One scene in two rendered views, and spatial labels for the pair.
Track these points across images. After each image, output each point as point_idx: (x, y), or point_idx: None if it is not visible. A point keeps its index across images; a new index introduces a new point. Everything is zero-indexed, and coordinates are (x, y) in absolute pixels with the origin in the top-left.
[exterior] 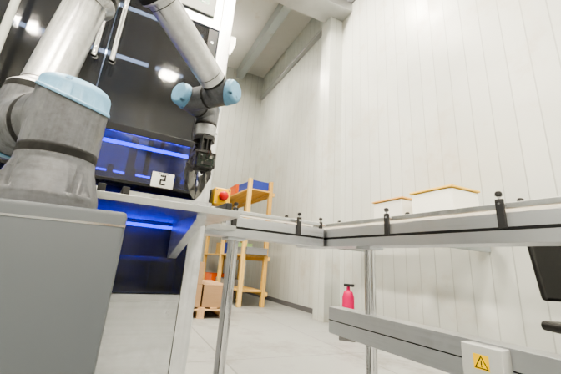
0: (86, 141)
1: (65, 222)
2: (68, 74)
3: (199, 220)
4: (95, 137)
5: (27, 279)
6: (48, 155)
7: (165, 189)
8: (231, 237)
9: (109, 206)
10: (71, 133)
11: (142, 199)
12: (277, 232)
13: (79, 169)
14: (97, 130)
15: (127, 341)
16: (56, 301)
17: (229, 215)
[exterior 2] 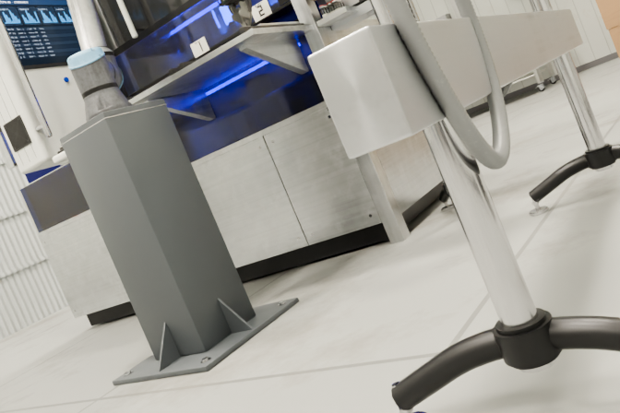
0: (93, 81)
1: (91, 126)
2: (92, 37)
3: (244, 51)
4: (97, 76)
5: (97, 151)
6: (87, 99)
7: (268, 17)
8: (370, 12)
9: (204, 73)
10: (86, 83)
11: (191, 65)
12: None
13: (100, 96)
14: (95, 72)
15: (314, 148)
16: (107, 155)
17: (245, 38)
